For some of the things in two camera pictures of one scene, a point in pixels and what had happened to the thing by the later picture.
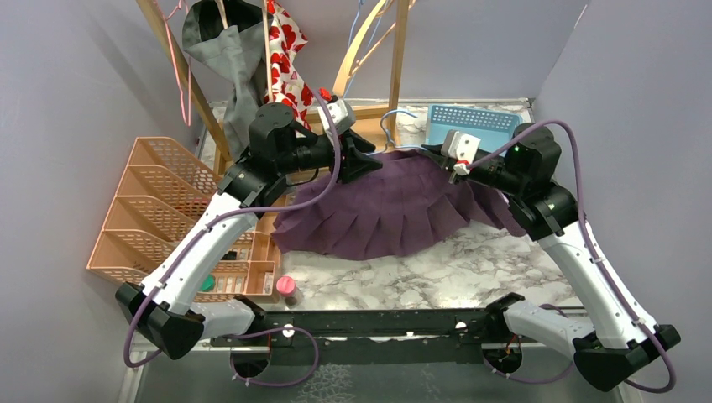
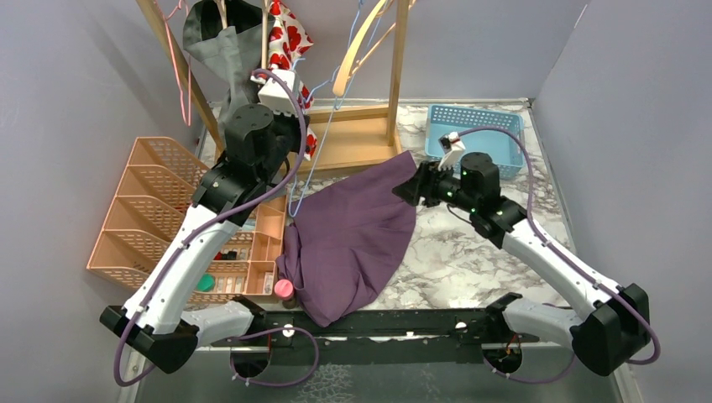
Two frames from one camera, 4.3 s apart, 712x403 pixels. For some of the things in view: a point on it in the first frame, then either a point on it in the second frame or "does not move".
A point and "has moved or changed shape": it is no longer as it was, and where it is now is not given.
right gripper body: (494, 171) -> (442, 186)
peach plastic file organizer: (164, 191) does not move
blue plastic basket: (494, 129) does not move
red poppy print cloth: (288, 87) does not move
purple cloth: (391, 210) has moved or changed shape
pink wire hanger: (164, 18) does not move
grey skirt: (230, 36) does not move
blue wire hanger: (389, 139) -> (293, 210)
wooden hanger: (221, 4) does not move
